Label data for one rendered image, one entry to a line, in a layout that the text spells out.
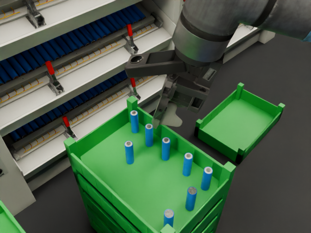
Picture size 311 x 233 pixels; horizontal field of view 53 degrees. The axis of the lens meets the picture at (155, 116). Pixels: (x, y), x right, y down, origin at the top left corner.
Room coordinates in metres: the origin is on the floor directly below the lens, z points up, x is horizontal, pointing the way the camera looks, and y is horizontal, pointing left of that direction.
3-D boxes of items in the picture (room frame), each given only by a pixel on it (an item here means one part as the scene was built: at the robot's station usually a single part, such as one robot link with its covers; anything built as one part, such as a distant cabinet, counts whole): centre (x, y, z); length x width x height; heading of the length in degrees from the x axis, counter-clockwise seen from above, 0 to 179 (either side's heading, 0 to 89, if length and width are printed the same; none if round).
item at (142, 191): (0.39, 0.02, 0.36); 0.30 x 0.20 x 0.08; 46
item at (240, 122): (0.82, -0.32, 0.04); 0.30 x 0.20 x 0.08; 137
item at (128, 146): (0.43, 0.06, 0.36); 0.02 x 0.02 x 0.06
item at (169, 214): (0.26, -0.02, 0.36); 0.02 x 0.02 x 0.06
